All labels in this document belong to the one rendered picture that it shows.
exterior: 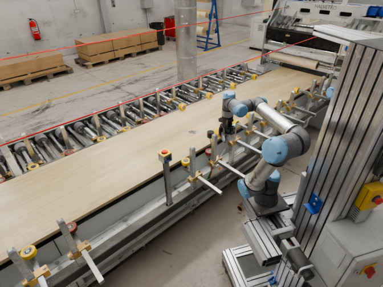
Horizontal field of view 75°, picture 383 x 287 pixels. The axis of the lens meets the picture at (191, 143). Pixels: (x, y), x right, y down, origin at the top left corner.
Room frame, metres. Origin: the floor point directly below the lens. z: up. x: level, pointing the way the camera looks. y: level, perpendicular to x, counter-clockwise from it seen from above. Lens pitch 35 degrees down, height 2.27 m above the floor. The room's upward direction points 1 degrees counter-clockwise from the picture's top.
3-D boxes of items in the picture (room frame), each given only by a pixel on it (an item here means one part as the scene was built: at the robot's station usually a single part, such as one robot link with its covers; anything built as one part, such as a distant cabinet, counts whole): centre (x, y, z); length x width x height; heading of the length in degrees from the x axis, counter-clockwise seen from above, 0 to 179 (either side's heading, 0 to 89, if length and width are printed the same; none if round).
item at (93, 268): (0.89, 0.67, 0.81); 0.43 x 0.03 x 0.04; 42
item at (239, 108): (1.29, -0.28, 1.61); 0.11 x 0.11 x 0.08; 22
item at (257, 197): (1.13, -0.47, 1.09); 0.15 x 0.15 x 0.10
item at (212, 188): (1.55, -0.08, 0.81); 0.43 x 0.03 x 0.04; 42
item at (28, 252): (0.87, 0.98, 0.85); 0.08 x 0.08 x 0.11
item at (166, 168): (1.40, 0.19, 0.93); 0.05 x 0.05 x 0.45; 42
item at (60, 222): (0.91, 0.74, 0.89); 0.03 x 0.03 x 0.48; 42
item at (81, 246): (0.93, 0.72, 0.81); 0.13 x 0.06 x 0.05; 132
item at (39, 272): (0.76, 0.91, 0.82); 0.13 x 0.06 x 0.05; 132
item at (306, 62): (3.88, -1.78, 1.05); 1.43 x 0.12 x 0.12; 42
